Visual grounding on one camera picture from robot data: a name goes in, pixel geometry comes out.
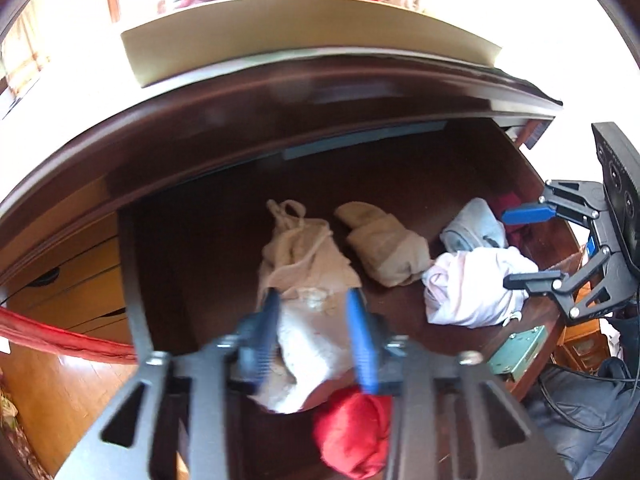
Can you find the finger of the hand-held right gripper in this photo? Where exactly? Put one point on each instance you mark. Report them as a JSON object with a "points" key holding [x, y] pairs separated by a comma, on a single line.
{"points": [[530, 280], [525, 214]]}

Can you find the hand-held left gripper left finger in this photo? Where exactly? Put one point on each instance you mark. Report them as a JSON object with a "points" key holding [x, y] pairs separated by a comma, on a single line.
{"points": [[270, 320]]}

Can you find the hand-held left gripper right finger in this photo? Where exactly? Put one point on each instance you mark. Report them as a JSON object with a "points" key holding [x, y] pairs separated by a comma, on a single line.
{"points": [[357, 340]]}

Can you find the pale pink mesh underwear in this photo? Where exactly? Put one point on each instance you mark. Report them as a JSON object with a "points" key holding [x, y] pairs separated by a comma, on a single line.
{"points": [[310, 340]]}

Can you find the pale lilac underwear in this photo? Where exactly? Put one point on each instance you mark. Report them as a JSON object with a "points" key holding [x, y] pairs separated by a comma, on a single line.
{"points": [[470, 290]]}

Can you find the beige knit undergarment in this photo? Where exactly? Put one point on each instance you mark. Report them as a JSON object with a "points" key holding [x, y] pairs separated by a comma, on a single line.
{"points": [[300, 255]]}

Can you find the tan stocking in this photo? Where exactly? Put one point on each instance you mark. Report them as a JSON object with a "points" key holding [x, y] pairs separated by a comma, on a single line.
{"points": [[385, 250]]}

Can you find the dark wooden drawer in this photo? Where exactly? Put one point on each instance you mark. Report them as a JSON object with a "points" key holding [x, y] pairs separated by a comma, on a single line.
{"points": [[210, 240]]}

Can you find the cream tray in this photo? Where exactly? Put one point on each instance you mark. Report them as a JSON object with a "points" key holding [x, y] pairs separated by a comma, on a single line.
{"points": [[300, 30]]}

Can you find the maroon underwear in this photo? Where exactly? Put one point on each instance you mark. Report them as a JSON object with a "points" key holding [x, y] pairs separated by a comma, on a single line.
{"points": [[507, 199]]}

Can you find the metal drawer lock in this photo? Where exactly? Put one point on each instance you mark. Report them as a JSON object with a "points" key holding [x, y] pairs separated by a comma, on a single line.
{"points": [[520, 355]]}

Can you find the red textured underwear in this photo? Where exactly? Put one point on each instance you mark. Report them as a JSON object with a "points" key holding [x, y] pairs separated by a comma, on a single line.
{"points": [[350, 430]]}

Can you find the light blue sock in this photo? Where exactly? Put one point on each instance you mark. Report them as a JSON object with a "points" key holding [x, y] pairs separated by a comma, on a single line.
{"points": [[480, 225]]}

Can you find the orange wooden cabinet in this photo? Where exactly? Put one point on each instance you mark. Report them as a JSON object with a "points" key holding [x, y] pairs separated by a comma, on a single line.
{"points": [[585, 345]]}

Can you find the blue and white flat box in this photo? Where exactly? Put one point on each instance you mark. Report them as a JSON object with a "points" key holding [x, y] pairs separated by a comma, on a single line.
{"points": [[325, 146], [410, 129]]}

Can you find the person's grey clothing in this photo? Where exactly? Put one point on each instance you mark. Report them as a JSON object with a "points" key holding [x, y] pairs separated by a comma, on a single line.
{"points": [[590, 440]]}

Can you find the light wooden cabinet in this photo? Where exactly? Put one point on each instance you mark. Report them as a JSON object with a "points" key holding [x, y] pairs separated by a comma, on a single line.
{"points": [[75, 290]]}

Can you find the red cloth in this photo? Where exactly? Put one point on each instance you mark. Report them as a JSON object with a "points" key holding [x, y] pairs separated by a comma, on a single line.
{"points": [[60, 335]]}

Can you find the beige curtain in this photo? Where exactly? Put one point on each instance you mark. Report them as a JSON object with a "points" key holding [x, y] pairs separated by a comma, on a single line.
{"points": [[25, 65]]}

